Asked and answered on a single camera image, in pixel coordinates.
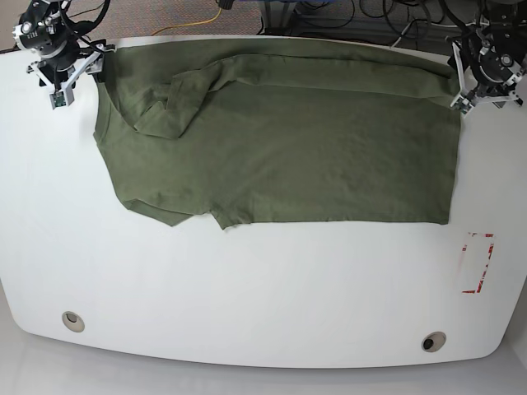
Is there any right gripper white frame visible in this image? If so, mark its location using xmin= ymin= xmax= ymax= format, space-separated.
xmin=26 ymin=39 xmax=116 ymax=106

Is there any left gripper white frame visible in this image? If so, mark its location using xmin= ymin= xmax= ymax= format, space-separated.
xmin=449 ymin=40 xmax=524 ymax=110

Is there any olive green t-shirt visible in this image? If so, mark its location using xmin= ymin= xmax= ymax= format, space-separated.
xmin=94 ymin=39 xmax=461 ymax=228

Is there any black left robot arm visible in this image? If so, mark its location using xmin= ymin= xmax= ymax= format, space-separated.
xmin=439 ymin=1 xmax=526 ymax=115

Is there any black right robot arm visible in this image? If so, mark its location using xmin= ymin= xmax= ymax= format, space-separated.
xmin=12 ymin=1 xmax=115 ymax=109

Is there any red tape rectangle marking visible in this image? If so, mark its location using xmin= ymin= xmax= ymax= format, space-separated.
xmin=457 ymin=232 xmax=495 ymax=295

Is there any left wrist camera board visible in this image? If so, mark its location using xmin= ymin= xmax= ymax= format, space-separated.
xmin=450 ymin=95 xmax=474 ymax=116

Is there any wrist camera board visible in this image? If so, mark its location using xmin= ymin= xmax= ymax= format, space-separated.
xmin=49 ymin=91 xmax=68 ymax=109
xmin=450 ymin=95 xmax=474 ymax=116

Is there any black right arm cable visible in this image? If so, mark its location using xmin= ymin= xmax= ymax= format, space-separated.
xmin=57 ymin=0 xmax=112 ymax=46

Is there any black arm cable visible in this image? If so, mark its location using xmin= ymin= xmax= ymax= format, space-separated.
xmin=382 ymin=0 xmax=487 ymax=46
xmin=57 ymin=0 xmax=112 ymax=46

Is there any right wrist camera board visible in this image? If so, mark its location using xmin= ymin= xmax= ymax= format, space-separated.
xmin=49 ymin=91 xmax=68 ymax=109

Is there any white cable on floor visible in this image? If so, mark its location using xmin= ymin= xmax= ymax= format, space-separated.
xmin=389 ymin=20 xmax=458 ymax=49

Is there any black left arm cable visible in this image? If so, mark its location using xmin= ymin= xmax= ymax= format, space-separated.
xmin=382 ymin=0 xmax=487 ymax=46

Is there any yellow cable on floor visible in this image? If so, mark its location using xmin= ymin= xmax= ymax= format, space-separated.
xmin=152 ymin=3 xmax=226 ymax=38

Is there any right table cable grommet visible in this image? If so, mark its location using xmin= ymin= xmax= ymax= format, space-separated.
xmin=422 ymin=332 xmax=446 ymax=353

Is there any table cable grommet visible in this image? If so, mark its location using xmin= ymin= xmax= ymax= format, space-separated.
xmin=422 ymin=332 xmax=446 ymax=353
xmin=62 ymin=311 xmax=86 ymax=333

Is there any left table cable grommet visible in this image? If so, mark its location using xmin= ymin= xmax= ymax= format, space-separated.
xmin=62 ymin=311 xmax=86 ymax=333

